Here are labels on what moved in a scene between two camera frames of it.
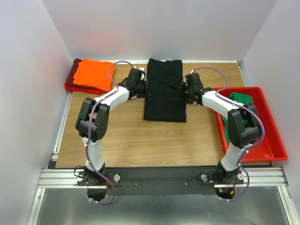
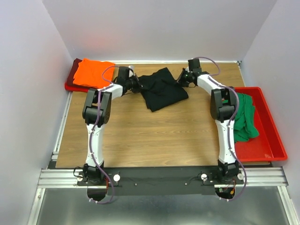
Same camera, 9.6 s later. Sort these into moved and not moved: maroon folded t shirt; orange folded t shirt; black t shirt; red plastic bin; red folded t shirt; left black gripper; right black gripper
Moved: right black gripper; black t shirt; left black gripper
Not moved: maroon folded t shirt; orange folded t shirt; red folded t shirt; red plastic bin
